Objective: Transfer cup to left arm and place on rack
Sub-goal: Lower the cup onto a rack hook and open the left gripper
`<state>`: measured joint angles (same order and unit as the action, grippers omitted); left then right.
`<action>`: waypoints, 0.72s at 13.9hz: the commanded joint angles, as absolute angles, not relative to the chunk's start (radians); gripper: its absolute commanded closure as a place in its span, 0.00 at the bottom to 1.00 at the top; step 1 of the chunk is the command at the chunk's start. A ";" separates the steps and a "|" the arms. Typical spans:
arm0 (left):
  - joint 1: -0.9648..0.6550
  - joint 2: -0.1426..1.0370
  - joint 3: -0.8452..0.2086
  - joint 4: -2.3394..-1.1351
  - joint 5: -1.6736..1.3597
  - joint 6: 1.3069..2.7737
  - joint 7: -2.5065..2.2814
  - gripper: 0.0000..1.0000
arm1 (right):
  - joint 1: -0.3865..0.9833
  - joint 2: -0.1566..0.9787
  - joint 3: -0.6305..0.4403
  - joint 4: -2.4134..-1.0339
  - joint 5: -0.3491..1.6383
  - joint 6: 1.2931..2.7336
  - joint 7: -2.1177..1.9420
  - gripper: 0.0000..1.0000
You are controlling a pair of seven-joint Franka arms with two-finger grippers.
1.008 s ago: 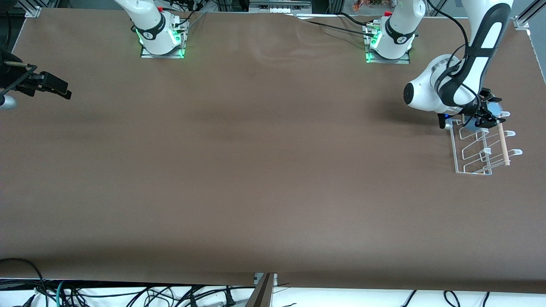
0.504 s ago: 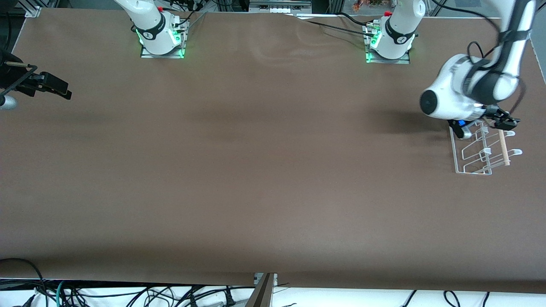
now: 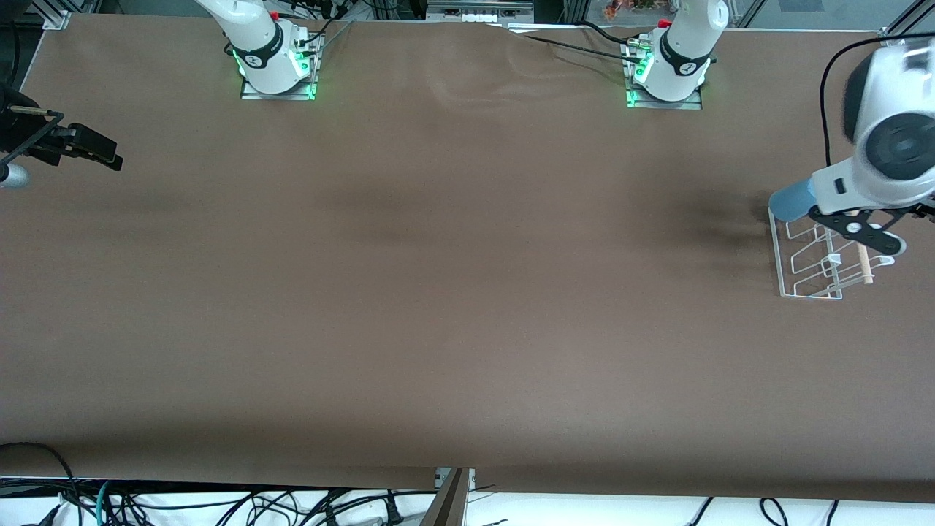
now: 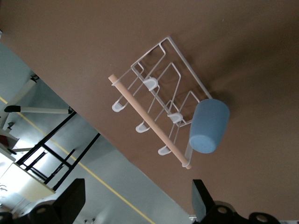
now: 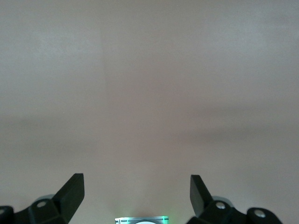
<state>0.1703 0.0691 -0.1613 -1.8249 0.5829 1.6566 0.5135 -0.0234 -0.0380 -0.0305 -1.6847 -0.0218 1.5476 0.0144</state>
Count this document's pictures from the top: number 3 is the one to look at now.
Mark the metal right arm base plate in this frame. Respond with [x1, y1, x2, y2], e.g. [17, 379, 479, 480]
[240, 33, 318, 102]

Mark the black looped floor cable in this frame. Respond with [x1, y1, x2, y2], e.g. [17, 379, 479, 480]
[0, 442, 83, 526]

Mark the long black table cable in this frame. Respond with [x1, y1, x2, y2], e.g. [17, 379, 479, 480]
[503, 23, 645, 65]

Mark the blue plastic cup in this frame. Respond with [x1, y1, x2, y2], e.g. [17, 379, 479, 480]
[768, 180, 819, 223]

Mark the short black table cable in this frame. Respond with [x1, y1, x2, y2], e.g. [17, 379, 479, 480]
[579, 20, 633, 46]

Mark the white connector strip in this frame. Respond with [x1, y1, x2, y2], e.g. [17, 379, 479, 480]
[427, 0, 534, 24]

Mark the white wire cup rack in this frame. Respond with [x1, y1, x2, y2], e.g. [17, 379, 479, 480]
[768, 208, 896, 300]

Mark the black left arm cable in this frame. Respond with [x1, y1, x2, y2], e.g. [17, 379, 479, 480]
[820, 33, 888, 169]

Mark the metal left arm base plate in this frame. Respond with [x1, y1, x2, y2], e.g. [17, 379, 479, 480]
[625, 40, 704, 111]

